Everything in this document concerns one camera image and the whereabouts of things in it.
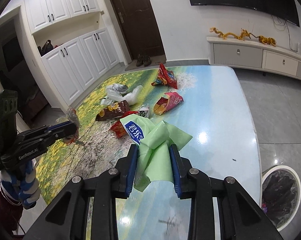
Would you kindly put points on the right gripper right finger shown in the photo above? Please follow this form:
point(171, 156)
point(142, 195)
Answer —
point(240, 217)

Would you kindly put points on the left blue white gloved hand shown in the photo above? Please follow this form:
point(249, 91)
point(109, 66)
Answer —
point(23, 191)

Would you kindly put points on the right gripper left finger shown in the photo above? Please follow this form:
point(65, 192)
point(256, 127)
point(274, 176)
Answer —
point(66, 216)

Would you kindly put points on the pink orange snack bag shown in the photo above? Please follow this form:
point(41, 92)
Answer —
point(165, 104)

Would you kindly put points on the pair of dark shoes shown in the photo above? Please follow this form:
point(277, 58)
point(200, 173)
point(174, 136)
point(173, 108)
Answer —
point(143, 60)

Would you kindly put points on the white bin with black bag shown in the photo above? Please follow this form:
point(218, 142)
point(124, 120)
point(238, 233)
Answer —
point(281, 195)

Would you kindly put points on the small golden dragon figurine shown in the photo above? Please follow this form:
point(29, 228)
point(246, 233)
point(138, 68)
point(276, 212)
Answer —
point(267, 40)

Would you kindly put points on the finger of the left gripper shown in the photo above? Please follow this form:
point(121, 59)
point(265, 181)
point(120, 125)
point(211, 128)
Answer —
point(62, 130)

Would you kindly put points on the long golden dragon figurine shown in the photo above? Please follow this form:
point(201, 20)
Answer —
point(244, 33)

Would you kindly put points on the brown chip bag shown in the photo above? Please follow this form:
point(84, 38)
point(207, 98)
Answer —
point(112, 111)

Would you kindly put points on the white printed plastic bag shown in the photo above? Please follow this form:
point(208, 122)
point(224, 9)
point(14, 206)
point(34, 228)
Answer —
point(115, 93)

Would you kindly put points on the white red small wrapper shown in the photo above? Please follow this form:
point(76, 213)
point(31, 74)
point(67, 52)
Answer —
point(144, 111)

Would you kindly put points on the dark handbag on shelf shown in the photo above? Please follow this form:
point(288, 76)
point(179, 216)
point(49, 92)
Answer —
point(46, 48)

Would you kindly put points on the white built-in cabinet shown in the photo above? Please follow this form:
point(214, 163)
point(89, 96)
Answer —
point(85, 45)

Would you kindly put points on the dark brown entrance door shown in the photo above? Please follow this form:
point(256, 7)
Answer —
point(139, 27)

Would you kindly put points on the green paper wrapper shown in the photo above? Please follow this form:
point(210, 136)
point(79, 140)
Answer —
point(153, 141)

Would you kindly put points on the white grey TV console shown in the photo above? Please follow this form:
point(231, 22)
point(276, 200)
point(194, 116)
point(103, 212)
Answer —
point(255, 56)

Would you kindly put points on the red snack bag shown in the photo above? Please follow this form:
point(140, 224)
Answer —
point(165, 77)

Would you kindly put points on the clear plastic bag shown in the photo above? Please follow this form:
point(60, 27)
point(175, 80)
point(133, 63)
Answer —
point(132, 97)

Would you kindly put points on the red long wrapper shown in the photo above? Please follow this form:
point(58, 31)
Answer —
point(117, 127)

